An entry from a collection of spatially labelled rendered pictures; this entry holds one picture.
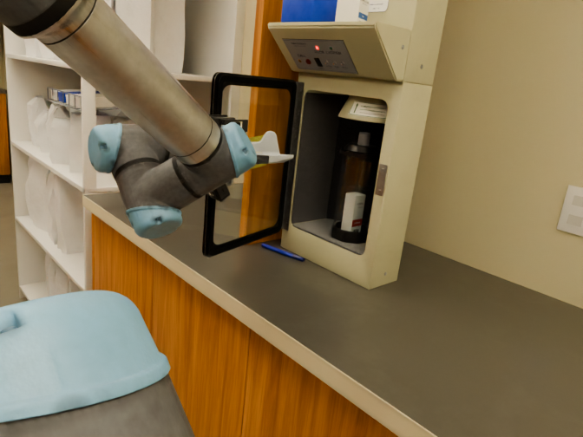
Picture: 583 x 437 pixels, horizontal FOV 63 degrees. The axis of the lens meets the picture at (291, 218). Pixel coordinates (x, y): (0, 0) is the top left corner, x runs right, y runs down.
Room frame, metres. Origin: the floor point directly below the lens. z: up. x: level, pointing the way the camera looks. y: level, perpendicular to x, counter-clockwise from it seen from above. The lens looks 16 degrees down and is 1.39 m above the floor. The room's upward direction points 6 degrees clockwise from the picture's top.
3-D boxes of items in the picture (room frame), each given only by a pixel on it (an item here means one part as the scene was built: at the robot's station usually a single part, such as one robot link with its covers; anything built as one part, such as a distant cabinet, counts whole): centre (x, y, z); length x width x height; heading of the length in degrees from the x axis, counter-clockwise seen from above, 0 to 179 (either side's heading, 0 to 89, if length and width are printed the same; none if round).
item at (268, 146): (0.89, 0.05, 1.27); 0.09 x 0.03 x 0.06; 97
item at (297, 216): (1.22, -0.18, 1.19); 0.26 x 0.24 x 0.35; 44
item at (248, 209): (1.11, 0.11, 1.19); 0.30 x 0.01 x 0.40; 149
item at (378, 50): (1.10, -0.05, 1.46); 0.32 x 0.11 x 0.10; 44
